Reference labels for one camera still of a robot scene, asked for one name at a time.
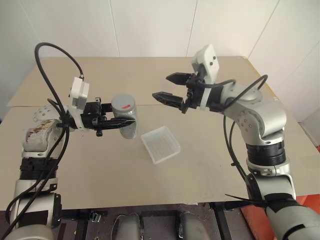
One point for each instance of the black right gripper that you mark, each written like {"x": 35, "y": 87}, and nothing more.
{"x": 195, "y": 92}

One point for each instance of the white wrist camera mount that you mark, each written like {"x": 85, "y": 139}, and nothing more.
{"x": 208, "y": 62}
{"x": 79, "y": 93}

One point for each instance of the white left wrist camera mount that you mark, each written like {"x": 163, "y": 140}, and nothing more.
{"x": 79, "y": 93}

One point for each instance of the black metal table frame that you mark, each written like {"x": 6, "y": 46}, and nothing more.
{"x": 221, "y": 220}

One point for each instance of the orange sheet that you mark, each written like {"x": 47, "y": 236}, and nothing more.
{"x": 252, "y": 222}

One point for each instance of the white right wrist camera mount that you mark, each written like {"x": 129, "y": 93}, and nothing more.
{"x": 208, "y": 62}

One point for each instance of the translucent plastic box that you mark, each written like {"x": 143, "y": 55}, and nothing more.
{"x": 161, "y": 145}

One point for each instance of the small silver metal clamp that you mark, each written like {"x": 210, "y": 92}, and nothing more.
{"x": 96, "y": 216}

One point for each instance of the grey jar lid red mark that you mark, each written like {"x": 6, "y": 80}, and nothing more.
{"x": 122, "y": 101}

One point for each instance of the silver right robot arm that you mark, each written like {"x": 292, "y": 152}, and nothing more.
{"x": 270, "y": 117}

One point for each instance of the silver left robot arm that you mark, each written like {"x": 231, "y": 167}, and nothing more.
{"x": 35, "y": 137}

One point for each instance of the black zip tie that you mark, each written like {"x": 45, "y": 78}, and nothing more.
{"x": 240, "y": 197}

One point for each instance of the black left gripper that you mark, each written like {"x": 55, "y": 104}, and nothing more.
{"x": 91, "y": 115}

